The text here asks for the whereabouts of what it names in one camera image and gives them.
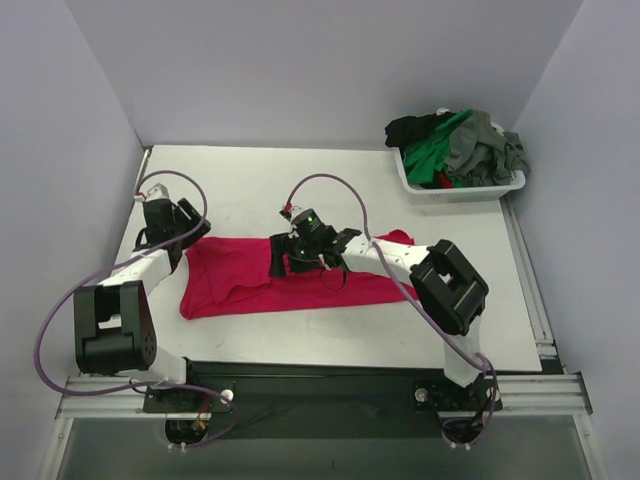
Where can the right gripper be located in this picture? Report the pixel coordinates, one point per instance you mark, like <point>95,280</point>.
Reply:
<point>280,245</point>

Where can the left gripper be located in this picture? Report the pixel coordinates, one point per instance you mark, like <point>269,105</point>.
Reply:
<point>189,216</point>

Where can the red t-shirt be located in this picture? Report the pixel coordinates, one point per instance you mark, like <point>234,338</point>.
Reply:
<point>230,276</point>

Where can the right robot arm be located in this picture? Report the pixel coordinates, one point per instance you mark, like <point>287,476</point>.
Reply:
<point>439,281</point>

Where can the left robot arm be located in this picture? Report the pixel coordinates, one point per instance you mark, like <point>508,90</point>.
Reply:
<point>113,327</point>

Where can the green t-shirt in basket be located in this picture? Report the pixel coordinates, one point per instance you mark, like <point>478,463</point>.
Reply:
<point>422,159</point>

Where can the black t-shirt in basket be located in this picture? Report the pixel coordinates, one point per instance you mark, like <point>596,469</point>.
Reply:
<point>405,131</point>

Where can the red garment in basket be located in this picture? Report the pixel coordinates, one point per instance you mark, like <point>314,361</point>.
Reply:
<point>441,180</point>

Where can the white plastic laundry basket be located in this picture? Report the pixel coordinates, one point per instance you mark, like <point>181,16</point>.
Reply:
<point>467,194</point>

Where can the grey t-shirt in basket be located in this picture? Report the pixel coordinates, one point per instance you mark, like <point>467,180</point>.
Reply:
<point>481,156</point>

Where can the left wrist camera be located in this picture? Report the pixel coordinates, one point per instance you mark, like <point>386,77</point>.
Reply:
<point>156,192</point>

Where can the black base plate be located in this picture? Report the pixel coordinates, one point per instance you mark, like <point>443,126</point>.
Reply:
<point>276,401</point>

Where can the aluminium frame rail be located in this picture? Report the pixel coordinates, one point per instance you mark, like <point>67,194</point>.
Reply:
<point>521,395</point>

